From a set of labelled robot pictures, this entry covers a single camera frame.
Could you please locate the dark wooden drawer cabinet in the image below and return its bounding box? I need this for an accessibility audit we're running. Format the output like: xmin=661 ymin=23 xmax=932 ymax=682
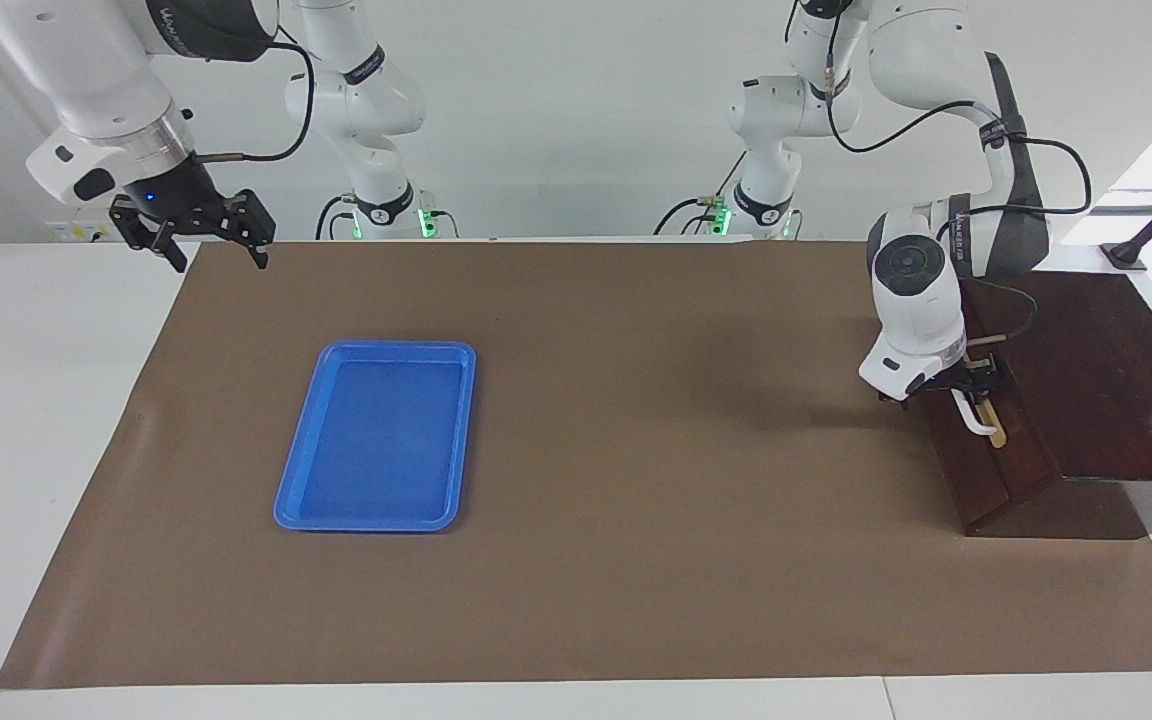
xmin=921 ymin=268 xmax=1152 ymax=541

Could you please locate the brown table mat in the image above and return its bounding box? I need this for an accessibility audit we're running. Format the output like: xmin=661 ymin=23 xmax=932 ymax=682
xmin=0 ymin=238 xmax=1152 ymax=691

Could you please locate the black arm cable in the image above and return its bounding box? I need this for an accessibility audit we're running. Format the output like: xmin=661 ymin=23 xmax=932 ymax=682
xmin=821 ymin=0 xmax=1094 ymax=349
xmin=191 ymin=25 xmax=317 ymax=164

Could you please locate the black right base cable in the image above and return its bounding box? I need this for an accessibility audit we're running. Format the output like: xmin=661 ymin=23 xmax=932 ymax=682
xmin=314 ymin=193 xmax=357 ymax=241

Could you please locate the blue plastic tray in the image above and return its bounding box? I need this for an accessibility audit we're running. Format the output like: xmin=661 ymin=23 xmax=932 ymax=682
xmin=273 ymin=340 xmax=478 ymax=533

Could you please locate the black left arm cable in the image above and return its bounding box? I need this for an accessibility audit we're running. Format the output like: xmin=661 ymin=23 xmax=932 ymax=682
xmin=821 ymin=0 xmax=1094 ymax=349

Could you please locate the white wall socket box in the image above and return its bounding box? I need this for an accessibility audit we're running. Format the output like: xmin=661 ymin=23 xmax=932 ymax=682
xmin=44 ymin=222 xmax=122 ymax=244

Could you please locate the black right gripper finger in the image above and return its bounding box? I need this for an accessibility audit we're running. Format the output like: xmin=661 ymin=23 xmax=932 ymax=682
xmin=226 ymin=190 xmax=277 ymax=269
xmin=109 ymin=196 xmax=187 ymax=273

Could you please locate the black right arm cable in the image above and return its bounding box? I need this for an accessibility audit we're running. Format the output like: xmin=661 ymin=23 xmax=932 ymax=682
xmin=191 ymin=25 xmax=317 ymax=164

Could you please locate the black base cable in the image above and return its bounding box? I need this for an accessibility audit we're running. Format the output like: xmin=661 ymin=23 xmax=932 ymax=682
xmin=314 ymin=193 xmax=357 ymax=241
xmin=651 ymin=150 xmax=749 ymax=237

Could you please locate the black left base cable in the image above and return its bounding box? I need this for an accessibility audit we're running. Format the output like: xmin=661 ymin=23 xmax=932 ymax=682
xmin=651 ymin=150 xmax=749 ymax=237

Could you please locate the wooden drawer with white handle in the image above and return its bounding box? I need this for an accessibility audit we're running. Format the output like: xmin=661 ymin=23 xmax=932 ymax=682
xmin=921 ymin=285 xmax=1057 ymax=511

